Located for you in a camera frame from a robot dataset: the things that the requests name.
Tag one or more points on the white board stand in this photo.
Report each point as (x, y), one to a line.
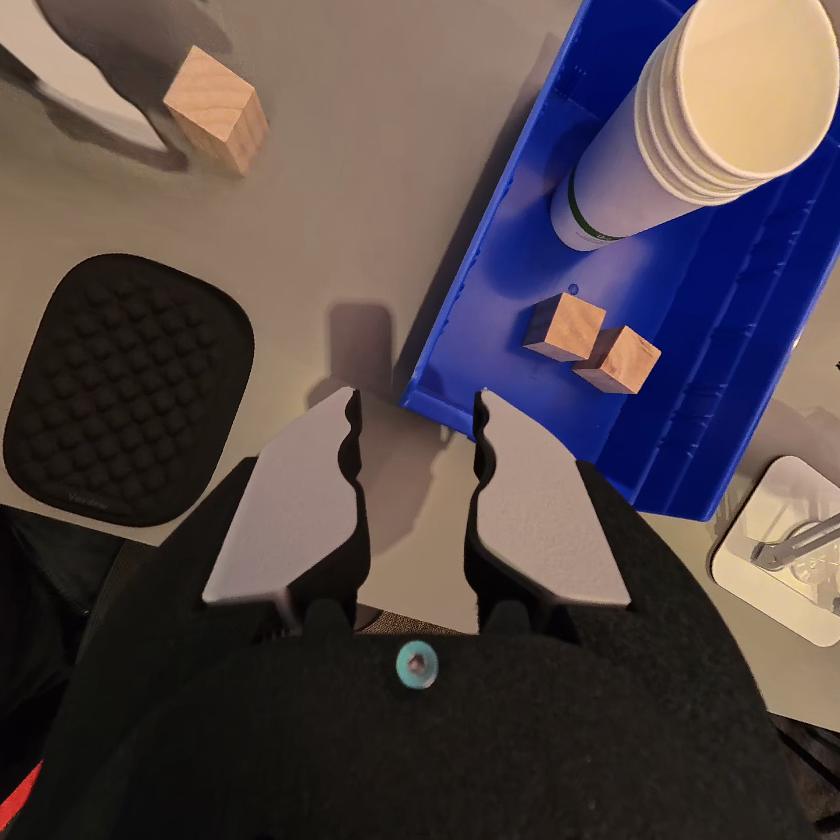
(774, 485)

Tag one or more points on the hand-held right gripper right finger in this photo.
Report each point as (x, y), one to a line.
(538, 525)

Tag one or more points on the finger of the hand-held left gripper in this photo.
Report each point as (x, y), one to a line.
(59, 72)

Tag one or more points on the blue plastic bin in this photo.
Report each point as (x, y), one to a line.
(689, 426)

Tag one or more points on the wooden cube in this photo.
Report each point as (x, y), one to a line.
(568, 328)
(620, 361)
(210, 105)

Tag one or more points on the black wrist rest pad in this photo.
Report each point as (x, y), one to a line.
(124, 394)

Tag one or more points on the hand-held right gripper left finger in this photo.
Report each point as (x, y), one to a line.
(289, 518)

